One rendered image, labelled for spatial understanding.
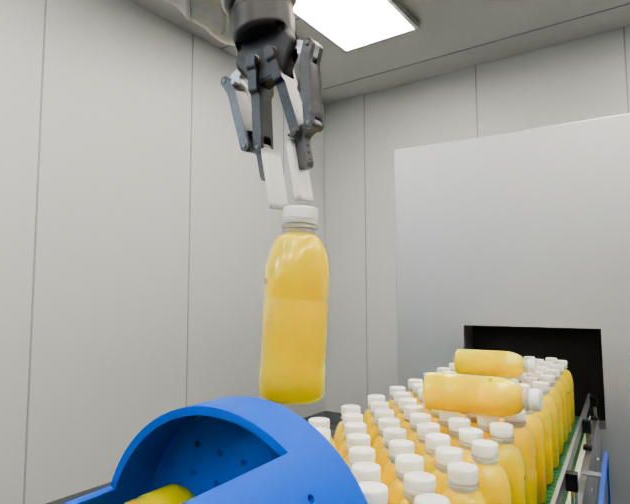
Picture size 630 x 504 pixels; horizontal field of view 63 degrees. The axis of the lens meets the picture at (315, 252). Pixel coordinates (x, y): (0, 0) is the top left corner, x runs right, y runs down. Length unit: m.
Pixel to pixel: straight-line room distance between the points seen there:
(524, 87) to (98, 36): 3.36
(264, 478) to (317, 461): 0.07
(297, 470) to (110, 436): 3.33
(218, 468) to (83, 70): 3.37
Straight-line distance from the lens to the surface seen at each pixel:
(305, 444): 0.47
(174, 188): 3.99
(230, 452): 0.56
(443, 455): 0.81
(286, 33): 0.62
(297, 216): 0.55
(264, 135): 0.61
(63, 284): 3.45
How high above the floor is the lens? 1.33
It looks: 5 degrees up
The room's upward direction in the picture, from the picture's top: straight up
